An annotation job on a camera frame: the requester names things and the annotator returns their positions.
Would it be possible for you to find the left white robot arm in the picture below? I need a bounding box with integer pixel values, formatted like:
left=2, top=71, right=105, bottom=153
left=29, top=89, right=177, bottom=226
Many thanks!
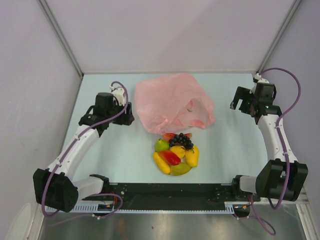
left=33, top=87, right=134, bottom=216

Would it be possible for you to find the round cream plate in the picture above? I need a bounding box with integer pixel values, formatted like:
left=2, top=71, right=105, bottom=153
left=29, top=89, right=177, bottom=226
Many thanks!
left=166, top=158, right=186, bottom=177

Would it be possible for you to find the red orange fake fruit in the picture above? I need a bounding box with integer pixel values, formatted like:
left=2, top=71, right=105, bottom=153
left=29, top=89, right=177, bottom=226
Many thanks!
left=158, top=150, right=181, bottom=166

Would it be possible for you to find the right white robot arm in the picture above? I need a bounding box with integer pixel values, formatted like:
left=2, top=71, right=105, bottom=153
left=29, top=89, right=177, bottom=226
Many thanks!
left=230, top=82, right=309, bottom=202

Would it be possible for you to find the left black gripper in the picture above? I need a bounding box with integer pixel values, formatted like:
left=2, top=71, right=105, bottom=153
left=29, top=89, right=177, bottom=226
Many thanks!
left=106, top=99, right=134, bottom=126

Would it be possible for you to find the red watermelon slice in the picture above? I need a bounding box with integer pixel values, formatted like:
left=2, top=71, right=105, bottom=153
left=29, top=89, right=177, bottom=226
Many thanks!
left=162, top=133, right=193, bottom=142

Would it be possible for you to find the white slotted cable duct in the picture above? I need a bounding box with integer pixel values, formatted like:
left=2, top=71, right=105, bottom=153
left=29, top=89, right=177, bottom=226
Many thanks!
left=46, top=201, right=237, bottom=215

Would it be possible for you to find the yellow fake mango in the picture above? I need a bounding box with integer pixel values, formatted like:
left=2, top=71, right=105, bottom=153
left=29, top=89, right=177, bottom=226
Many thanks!
left=185, top=145, right=199, bottom=168

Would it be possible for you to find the dark fake grape bunch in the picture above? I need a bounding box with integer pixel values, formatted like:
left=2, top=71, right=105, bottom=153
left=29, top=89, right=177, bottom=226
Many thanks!
left=168, top=132, right=194, bottom=150

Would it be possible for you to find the yellow fake lemon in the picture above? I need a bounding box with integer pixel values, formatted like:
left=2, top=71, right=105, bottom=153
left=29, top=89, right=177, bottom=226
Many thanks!
left=170, top=145, right=186, bottom=159

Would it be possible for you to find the pink plastic bag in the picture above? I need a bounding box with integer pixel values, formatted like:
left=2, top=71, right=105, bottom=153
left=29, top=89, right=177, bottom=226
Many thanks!
left=134, top=73, right=216, bottom=135

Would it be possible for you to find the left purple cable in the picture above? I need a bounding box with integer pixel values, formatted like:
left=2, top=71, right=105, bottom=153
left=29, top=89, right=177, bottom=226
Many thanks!
left=41, top=81, right=130, bottom=227

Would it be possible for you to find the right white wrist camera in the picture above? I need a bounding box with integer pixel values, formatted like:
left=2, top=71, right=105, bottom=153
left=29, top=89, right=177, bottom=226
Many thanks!
left=250, top=72, right=270, bottom=94

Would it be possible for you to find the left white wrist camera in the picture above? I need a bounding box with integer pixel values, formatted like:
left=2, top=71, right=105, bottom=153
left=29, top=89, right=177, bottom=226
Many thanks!
left=109, top=86, right=126, bottom=106

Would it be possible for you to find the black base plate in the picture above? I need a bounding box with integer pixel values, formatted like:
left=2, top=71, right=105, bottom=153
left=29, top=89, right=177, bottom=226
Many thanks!
left=81, top=182, right=261, bottom=218

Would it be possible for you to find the yellow fake fruit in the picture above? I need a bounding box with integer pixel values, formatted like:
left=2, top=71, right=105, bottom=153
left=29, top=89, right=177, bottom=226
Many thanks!
left=153, top=152, right=171, bottom=175

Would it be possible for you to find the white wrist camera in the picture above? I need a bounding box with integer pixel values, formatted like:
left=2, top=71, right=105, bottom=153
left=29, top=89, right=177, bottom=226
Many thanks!
left=109, top=86, right=126, bottom=106
left=250, top=72, right=270, bottom=94

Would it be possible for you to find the green fake pear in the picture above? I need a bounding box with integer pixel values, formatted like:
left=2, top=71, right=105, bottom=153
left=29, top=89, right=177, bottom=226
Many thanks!
left=154, top=138, right=170, bottom=153

